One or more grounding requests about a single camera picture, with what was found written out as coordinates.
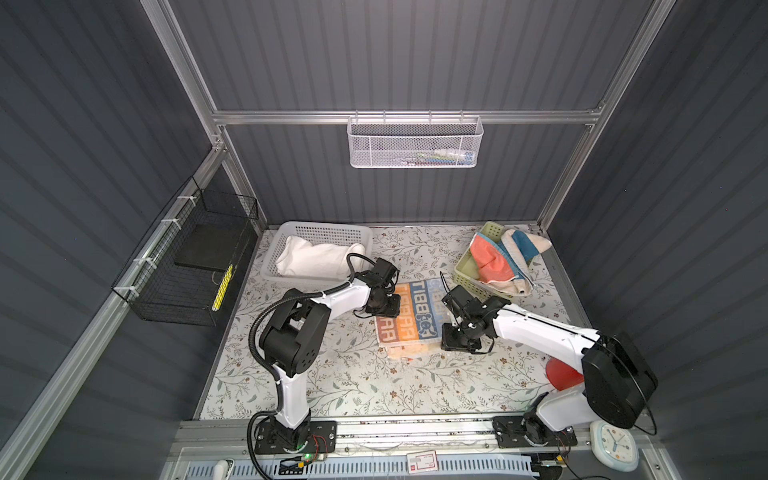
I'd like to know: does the green plastic towel basket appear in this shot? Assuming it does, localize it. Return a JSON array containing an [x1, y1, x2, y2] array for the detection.
[[453, 221, 514, 300]]

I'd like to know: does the pink towel with teal border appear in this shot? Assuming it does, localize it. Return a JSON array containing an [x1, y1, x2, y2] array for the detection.
[[469, 233, 517, 283]]

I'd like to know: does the orange patterned towel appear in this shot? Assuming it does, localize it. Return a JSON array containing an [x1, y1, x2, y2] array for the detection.
[[375, 278, 451, 359]]

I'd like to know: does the white terry towel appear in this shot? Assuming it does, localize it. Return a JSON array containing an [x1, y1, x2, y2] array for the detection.
[[275, 236, 366, 279]]

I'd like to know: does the white plastic laundry basket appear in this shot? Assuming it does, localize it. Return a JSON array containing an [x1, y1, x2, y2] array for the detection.
[[261, 221, 373, 289]]

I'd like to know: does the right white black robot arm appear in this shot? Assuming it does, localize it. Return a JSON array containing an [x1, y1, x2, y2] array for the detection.
[[441, 286, 658, 447]]

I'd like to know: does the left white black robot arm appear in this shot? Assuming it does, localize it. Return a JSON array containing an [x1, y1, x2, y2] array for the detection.
[[247, 253, 400, 449]]

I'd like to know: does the blue white towel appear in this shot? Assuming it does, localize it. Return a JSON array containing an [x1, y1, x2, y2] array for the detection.
[[501, 229, 552, 296]]

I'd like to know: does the red pen cup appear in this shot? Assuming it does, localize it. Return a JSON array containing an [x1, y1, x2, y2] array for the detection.
[[545, 358, 584, 391]]

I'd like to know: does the red white label card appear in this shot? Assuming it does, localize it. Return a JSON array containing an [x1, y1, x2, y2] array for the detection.
[[406, 450, 439, 474]]

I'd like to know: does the black pad in basket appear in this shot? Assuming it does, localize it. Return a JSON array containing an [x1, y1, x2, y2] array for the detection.
[[174, 224, 240, 273]]

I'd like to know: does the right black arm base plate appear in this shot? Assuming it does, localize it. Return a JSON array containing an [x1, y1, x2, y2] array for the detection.
[[491, 415, 578, 448]]

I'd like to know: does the white wire wall basket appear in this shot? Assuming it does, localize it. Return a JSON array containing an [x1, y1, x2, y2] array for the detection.
[[346, 115, 484, 169]]

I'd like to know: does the white ventilated cable duct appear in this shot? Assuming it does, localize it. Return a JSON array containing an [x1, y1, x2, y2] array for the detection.
[[185, 453, 535, 480]]

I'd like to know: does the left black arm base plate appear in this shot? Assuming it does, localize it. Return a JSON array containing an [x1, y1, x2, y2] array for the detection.
[[253, 418, 338, 455]]

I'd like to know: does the white wall clock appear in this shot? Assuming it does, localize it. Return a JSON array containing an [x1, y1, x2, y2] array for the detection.
[[589, 420, 640, 472]]

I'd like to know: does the black wire wall basket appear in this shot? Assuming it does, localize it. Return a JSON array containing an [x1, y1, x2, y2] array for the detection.
[[113, 179, 260, 327]]

